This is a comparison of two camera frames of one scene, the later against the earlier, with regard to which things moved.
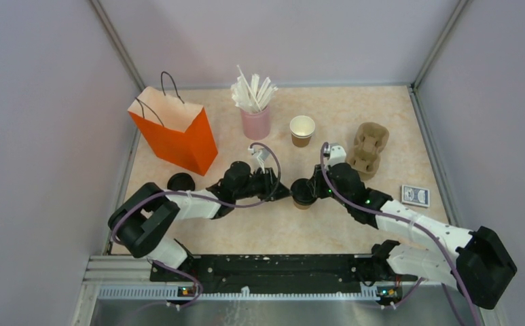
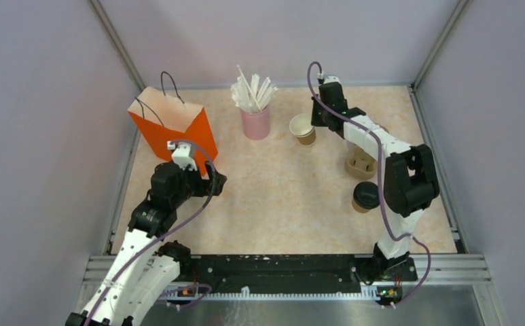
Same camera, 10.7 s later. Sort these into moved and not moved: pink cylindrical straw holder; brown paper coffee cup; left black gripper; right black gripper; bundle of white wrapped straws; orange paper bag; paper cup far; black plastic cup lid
Moved: left black gripper; right black gripper; black plastic cup lid; brown paper coffee cup
Not moved: bundle of white wrapped straws; pink cylindrical straw holder; orange paper bag; paper cup far
